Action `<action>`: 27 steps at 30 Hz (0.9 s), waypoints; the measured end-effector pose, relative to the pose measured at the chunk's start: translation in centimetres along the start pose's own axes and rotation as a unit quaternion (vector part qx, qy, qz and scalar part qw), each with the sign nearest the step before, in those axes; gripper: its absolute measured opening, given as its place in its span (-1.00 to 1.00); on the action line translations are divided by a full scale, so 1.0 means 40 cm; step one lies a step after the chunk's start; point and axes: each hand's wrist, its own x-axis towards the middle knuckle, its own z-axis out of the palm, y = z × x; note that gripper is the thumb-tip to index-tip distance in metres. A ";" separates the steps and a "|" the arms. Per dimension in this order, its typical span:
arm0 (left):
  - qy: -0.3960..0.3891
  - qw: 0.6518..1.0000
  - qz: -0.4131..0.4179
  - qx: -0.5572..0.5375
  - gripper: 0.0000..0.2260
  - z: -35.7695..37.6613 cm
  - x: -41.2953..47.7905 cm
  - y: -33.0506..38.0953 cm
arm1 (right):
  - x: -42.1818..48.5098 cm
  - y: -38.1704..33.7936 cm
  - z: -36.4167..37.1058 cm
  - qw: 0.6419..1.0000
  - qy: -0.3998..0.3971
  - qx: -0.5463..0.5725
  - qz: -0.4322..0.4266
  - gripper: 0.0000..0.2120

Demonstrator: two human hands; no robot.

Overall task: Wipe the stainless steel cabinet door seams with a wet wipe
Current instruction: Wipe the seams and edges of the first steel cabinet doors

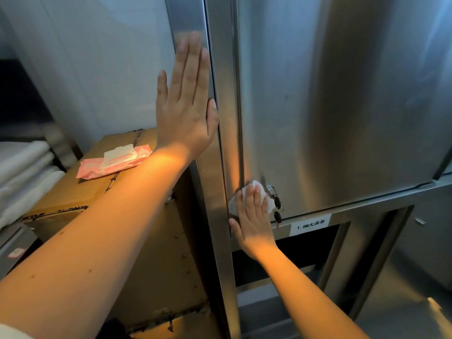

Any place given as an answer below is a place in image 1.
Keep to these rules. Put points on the stack of white folded sheets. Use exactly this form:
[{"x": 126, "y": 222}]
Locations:
[{"x": 24, "y": 172}]

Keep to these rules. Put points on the person's left hand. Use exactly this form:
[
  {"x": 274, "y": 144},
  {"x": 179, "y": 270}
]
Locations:
[{"x": 183, "y": 116}]

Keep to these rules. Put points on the small white shelf sticker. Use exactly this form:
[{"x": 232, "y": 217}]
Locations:
[{"x": 16, "y": 253}]

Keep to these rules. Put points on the person's white sleeve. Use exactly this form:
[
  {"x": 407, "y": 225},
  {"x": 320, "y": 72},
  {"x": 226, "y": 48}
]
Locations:
[{"x": 12, "y": 333}]

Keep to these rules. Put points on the brown taped cardboard box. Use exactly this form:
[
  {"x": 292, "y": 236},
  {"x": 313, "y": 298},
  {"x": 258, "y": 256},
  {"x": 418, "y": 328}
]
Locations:
[
  {"x": 190, "y": 328},
  {"x": 159, "y": 261}
]

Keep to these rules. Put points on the person's left forearm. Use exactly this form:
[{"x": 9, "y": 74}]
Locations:
[{"x": 88, "y": 250}]

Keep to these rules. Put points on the person's right hand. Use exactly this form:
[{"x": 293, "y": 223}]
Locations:
[{"x": 254, "y": 229}]

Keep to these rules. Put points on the black-headed keys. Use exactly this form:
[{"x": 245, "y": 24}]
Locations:
[{"x": 278, "y": 215}]

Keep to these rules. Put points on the white wet wipe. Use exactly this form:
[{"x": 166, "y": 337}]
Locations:
[{"x": 233, "y": 206}]

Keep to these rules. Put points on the stainless steel cabinet body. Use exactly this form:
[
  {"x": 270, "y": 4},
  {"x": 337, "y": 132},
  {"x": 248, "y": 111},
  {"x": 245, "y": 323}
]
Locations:
[{"x": 212, "y": 208}]

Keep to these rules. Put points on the steel linen shelf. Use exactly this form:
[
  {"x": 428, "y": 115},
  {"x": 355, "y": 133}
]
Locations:
[{"x": 24, "y": 238}]

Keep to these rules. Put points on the person's right forearm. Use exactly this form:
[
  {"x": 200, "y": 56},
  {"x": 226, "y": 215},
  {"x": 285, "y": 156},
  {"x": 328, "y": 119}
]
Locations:
[{"x": 310, "y": 300}]

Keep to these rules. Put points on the pink wet wipes pack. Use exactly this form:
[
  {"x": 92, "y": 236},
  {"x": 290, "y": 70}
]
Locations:
[{"x": 92, "y": 169}]

